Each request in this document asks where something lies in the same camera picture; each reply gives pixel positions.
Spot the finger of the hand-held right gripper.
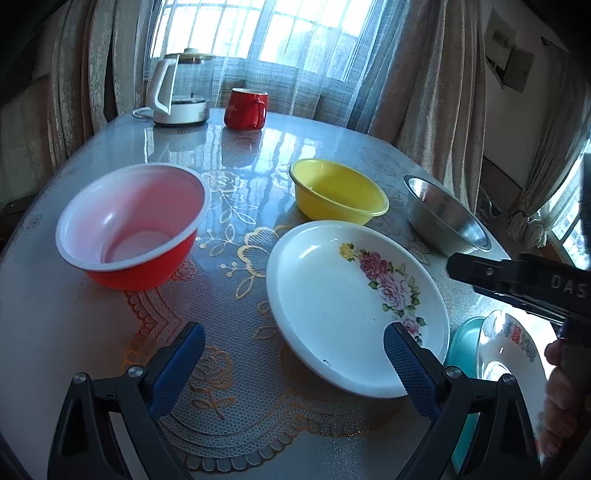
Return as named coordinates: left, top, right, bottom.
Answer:
left=447, top=252, right=520, bottom=296

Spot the stainless steel bowl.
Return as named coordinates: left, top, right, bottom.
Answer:
left=403, top=174, right=493, bottom=257

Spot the yellow plastic bowl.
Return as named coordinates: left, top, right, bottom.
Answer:
left=289, top=159, right=390, bottom=225

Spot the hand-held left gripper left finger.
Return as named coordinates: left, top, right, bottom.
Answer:
left=47, top=322, right=206, bottom=480

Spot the grey wall box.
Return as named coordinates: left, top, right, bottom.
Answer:
left=485, top=9, right=536, bottom=90

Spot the white kettle base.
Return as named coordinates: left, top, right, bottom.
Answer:
left=152, top=102, right=209, bottom=126

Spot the beige curtain with tieback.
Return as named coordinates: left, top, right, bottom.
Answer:
left=508, top=46, right=591, bottom=250

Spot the teal plate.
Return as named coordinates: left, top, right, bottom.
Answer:
left=444, top=316, right=485, bottom=469

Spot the white sheer curtain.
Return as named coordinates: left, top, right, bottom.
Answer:
left=148, top=0, right=384, bottom=134

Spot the person's right hand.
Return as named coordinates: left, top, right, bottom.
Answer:
left=544, top=340, right=591, bottom=457

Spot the white plate red print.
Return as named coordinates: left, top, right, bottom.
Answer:
left=475, top=309, right=561, bottom=457

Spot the glass kettle white handle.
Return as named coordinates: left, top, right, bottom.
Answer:
left=146, top=48, right=218, bottom=116

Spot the barred window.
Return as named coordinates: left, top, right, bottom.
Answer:
left=152, top=0, right=375, bottom=84

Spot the white floral plate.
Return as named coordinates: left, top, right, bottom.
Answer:
left=266, top=220, right=451, bottom=399

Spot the red mug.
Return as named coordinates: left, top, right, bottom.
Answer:
left=224, top=88, right=269, bottom=130

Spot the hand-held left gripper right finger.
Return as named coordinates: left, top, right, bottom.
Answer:
left=383, top=322, right=542, bottom=480

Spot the red bowl white inside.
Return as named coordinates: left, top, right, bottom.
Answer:
left=55, top=163, right=212, bottom=292

